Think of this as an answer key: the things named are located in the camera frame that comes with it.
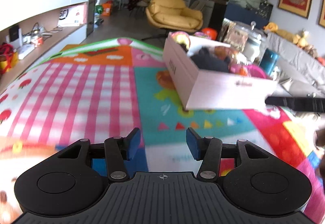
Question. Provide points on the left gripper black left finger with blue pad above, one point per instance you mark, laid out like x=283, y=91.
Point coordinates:
x=118, y=150

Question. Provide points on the grey sofa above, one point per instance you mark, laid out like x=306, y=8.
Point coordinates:
x=301, y=74

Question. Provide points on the teal thermos bottle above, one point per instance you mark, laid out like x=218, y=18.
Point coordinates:
x=268, y=61

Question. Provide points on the yellow lounge chair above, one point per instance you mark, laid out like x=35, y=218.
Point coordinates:
x=173, y=15

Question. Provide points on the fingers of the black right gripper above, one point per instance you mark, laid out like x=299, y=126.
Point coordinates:
x=300, y=104

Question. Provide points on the packaged bread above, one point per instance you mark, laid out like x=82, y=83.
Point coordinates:
x=226, y=54

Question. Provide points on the colourful play mat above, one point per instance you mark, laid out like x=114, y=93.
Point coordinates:
x=108, y=88

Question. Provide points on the orange round toy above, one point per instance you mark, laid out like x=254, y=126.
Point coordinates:
x=210, y=33

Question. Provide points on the black plush toy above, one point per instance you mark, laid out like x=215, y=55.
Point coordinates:
x=205, y=60

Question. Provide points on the white SF express box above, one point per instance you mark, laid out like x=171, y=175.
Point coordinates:
x=73, y=16

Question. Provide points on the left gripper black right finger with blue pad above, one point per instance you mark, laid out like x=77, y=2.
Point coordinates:
x=208, y=150

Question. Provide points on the pink cardboard storage box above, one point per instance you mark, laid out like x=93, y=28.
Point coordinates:
x=201, y=89

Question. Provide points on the yellow duck plush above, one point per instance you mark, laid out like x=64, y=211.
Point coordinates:
x=273, y=27

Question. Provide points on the pink plastic bowl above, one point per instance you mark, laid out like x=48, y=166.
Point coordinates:
x=252, y=71

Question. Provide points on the glass jar with lid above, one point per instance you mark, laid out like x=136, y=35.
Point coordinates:
x=255, y=38

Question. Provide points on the red framed calligraphy picture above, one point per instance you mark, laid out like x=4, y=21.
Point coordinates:
x=322, y=16

